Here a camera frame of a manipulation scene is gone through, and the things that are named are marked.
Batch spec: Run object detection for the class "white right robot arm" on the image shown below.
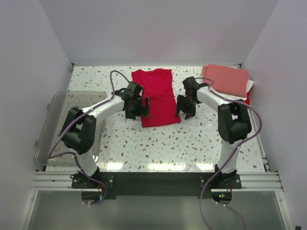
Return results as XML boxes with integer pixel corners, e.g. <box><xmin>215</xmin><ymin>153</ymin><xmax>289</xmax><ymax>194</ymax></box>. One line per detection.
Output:
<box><xmin>176</xmin><ymin>77</ymin><xmax>252</xmax><ymax>188</ymax></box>

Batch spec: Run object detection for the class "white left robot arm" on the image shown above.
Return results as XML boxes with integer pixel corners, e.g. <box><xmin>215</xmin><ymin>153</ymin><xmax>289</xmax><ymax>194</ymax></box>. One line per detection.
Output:
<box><xmin>60</xmin><ymin>81</ymin><xmax>149</xmax><ymax>188</ymax></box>

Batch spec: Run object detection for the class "aluminium extrusion rail frame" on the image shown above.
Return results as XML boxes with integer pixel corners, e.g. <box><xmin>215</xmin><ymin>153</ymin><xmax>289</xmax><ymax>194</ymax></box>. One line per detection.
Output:
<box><xmin>19</xmin><ymin>62</ymin><xmax>295</xmax><ymax>230</ymax></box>

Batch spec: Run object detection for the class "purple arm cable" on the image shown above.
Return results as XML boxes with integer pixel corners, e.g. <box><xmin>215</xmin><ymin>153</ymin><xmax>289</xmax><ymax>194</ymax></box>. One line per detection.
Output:
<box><xmin>47</xmin><ymin>70</ymin><xmax>131</xmax><ymax>206</ymax></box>
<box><xmin>194</xmin><ymin>77</ymin><xmax>263</xmax><ymax>230</ymax></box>

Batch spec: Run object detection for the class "folded pink t-shirt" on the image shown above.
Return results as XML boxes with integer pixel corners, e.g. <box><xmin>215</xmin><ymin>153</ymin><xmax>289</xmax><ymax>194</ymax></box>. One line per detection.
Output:
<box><xmin>202</xmin><ymin>64</ymin><xmax>249</xmax><ymax>98</ymax></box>

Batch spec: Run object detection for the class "folded red t-shirt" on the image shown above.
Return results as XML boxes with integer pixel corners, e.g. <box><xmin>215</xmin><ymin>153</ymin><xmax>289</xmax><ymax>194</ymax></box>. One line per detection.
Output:
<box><xmin>245</xmin><ymin>92</ymin><xmax>250</xmax><ymax>105</ymax></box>

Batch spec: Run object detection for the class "crimson red t-shirt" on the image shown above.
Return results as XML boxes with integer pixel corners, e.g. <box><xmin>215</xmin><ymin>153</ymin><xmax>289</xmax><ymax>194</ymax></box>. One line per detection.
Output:
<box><xmin>131</xmin><ymin>69</ymin><xmax>181</xmax><ymax>128</ymax></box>

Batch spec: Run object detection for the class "clear plastic bin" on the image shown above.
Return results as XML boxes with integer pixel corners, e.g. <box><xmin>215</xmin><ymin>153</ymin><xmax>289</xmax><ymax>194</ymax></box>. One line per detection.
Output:
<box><xmin>32</xmin><ymin>90</ymin><xmax>108</xmax><ymax>168</ymax></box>

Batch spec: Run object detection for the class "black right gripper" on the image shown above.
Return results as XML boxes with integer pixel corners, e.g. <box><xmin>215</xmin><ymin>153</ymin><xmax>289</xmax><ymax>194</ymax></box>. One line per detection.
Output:
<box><xmin>175</xmin><ymin>94</ymin><xmax>198</xmax><ymax>120</ymax></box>

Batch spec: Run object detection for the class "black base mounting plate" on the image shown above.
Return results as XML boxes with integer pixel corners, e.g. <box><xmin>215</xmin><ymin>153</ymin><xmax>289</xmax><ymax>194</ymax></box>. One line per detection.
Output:
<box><xmin>70</xmin><ymin>172</ymin><xmax>242</xmax><ymax>202</ymax></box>

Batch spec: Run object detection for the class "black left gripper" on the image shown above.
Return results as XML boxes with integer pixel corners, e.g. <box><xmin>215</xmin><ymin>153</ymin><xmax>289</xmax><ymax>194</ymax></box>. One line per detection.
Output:
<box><xmin>126</xmin><ymin>96</ymin><xmax>150</xmax><ymax>120</ymax></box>

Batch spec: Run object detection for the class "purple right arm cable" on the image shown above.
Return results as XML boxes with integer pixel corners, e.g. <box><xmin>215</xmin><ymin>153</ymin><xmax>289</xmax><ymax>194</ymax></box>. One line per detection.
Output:
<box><xmin>194</xmin><ymin>77</ymin><xmax>263</xmax><ymax>230</ymax></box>

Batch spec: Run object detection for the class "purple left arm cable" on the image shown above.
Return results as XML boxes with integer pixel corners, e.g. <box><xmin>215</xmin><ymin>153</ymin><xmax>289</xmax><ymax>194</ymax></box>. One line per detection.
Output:
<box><xmin>47</xmin><ymin>70</ymin><xmax>131</xmax><ymax>206</ymax></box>

